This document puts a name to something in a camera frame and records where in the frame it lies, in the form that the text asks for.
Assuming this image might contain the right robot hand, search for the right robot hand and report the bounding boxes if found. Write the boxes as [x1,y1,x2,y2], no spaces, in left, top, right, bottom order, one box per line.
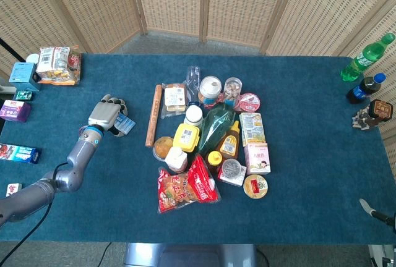
[359,198,396,228]

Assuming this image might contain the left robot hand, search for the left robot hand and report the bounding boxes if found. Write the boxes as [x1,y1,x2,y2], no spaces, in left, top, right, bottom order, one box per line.
[88,93,129,138]

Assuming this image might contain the small blue white packet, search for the small blue white packet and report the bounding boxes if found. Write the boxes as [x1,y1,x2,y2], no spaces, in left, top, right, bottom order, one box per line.
[114,111,137,135]

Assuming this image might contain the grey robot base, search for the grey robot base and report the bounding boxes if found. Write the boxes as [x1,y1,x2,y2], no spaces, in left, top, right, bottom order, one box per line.
[123,242,258,267]

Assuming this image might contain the long brown biscuit box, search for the long brown biscuit box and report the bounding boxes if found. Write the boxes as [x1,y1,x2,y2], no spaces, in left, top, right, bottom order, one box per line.
[145,84,163,148]

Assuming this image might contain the instant noodle multipack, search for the instant noodle multipack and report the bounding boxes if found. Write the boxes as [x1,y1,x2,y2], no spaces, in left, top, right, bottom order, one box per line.
[39,45,82,87]

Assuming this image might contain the orange pudding cup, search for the orange pudding cup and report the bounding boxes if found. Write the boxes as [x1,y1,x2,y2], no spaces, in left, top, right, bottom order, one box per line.
[152,135,175,160]

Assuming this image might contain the clear wrapped bread package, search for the clear wrapped bread package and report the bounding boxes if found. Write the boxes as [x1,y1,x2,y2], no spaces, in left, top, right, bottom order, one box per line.
[160,82,188,120]

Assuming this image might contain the clear snack bag white label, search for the clear snack bag white label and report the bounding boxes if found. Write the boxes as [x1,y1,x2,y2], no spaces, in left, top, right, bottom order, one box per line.
[36,46,71,74]

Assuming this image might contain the small green packet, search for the small green packet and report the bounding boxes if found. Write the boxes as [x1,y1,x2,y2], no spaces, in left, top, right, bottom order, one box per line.
[13,90,33,102]

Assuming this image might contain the white coconut drink carton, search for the white coconut drink carton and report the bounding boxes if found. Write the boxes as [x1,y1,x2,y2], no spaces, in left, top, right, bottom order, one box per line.
[164,146,189,174]

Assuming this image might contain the yellow lid food container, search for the yellow lid food container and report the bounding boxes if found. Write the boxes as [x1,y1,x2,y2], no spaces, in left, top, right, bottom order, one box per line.
[172,122,201,154]

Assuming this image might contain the light blue box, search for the light blue box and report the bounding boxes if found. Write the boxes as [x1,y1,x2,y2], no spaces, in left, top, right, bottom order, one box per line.
[8,61,41,93]

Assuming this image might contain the purple box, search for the purple box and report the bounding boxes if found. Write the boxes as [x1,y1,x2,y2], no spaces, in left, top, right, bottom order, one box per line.
[0,100,32,123]

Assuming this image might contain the white jar blue band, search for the white jar blue band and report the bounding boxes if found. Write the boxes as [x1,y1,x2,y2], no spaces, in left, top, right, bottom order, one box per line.
[183,104,205,127]

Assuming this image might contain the blue table cloth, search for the blue table cloth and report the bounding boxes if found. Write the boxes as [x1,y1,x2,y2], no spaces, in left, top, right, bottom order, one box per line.
[0,53,396,245]

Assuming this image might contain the blue red toothpaste box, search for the blue red toothpaste box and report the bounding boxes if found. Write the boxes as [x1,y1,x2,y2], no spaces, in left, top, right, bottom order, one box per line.
[0,143,42,165]

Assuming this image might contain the clear empty plastic bottle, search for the clear empty plastic bottle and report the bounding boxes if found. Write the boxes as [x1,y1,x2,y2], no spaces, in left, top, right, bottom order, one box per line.
[185,65,202,108]

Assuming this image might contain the red potato chips bag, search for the red potato chips bag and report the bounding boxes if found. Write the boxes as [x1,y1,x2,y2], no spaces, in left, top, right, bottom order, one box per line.
[157,167,199,214]

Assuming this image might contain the cookie jar white lid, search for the cookie jar white lid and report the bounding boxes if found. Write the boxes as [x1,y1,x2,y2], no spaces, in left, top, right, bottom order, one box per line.
[197,75,223,109]

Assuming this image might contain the green transparent plastic bag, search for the green transparent plastic bag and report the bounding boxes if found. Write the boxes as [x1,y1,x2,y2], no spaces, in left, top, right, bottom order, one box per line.
[197,103,237,157]

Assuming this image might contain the small white red card pack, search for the small white red card pack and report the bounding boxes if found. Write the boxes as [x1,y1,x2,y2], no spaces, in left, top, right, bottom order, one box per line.
[6,182,24,198]

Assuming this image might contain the small honey jar yellow lid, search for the small honey jar yellow lid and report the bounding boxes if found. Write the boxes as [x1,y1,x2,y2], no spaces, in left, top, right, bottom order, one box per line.
[206,150,224,174]

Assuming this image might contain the red dried fruit bag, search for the red dried fruit bag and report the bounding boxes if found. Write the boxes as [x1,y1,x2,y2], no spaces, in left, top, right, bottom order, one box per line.
[186,153,222,204]

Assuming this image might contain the round gold tin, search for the round gold tin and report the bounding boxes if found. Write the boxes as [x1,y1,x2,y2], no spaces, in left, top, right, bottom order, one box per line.
[243,174,269,200]

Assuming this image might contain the dark cola bottle blue cap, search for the dark cola bottle blue cap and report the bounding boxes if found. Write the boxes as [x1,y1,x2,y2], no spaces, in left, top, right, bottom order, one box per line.
[345,72,387,105]

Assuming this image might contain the honey bottle yellow cap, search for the honey bottle yellow cap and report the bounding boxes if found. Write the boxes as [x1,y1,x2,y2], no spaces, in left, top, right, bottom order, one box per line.
[216,120,241,161]

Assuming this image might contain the clear jar of nuts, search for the clear jar of nuts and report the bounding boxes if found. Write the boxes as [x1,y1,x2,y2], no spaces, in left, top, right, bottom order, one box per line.
[223,77,243,108]

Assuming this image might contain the pink white medicine box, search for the pink white medicine box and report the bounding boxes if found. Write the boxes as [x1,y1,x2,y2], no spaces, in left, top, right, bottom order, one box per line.
[243,142,272,176]

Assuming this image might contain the clear jar of pins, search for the clear jar of pins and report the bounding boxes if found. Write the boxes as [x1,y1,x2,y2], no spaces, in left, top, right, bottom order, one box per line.
[220,158,243,182]

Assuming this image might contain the pink yogurt cup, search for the pink yogurt cup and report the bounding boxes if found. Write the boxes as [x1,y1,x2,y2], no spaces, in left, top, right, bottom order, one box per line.
[238,92,261,114]

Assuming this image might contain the small white carton box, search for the small white carton box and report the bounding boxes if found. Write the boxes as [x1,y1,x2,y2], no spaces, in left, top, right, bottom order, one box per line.
[217,164,248,187]

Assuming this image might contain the green white drink carton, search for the green white drink carton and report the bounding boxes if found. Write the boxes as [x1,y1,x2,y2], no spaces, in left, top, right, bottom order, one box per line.
[238,111,267,148]

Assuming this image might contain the green soda bottle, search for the green soda bottle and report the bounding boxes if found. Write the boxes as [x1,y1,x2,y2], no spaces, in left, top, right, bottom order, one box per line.
[340,32,396,82]

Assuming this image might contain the woven folding screen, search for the woven folding screen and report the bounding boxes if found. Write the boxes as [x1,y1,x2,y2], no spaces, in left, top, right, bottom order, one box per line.
[0,0,396,144]

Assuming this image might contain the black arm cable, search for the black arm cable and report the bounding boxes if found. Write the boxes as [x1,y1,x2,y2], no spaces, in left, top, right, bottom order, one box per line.
[0,161,69,259]

